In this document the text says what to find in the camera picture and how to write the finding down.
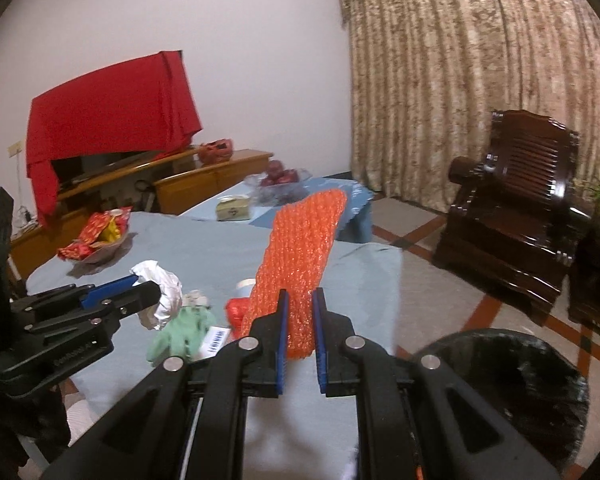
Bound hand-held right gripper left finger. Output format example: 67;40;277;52
40;288;289;480

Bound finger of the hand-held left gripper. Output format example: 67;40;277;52
10;274;140;319
29;280;161;336

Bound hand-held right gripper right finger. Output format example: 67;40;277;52
312;287;562;480

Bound silver foil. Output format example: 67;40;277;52
129;260;184;332

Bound white barcode wrapper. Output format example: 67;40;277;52
197;325;231;361

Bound orange bubble wrap sheet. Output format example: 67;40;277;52
240;188;349;361

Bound trash bin with black bag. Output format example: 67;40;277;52
410;328;591;480

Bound red snack bags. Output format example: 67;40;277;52
56;225;134;266

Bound small red snack packet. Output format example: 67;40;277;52
57;241;89;261

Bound small crumpled grey paper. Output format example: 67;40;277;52
182;290;211;311

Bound red plastic wrapper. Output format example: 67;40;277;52
225;297;254;339

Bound green cloth glove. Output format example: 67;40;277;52
146;307;217;365

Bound patterned red snack packet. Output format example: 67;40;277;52
77;207;132;247

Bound grey-blue tablecloth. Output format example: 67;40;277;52
25;210;406;480

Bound beige tissue box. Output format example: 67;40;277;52
215;194;252;222

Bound black television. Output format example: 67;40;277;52
50;147;162;187

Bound wooden cabinet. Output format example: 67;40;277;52
10;147;275;281

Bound blue tablecloth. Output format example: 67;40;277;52
180;176;376;244

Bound glass fruit bowl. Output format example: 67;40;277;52
243;167;314;206

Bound red plastic bag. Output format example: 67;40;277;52
198;138;234;164

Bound red cloth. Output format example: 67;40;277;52
25;50;204;229

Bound dark wooden armchair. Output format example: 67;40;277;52
432;108;594;327

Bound dark wooden side table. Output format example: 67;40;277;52
567;220;600;347

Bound beige patterned curtain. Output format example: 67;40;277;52
332;0;600;212

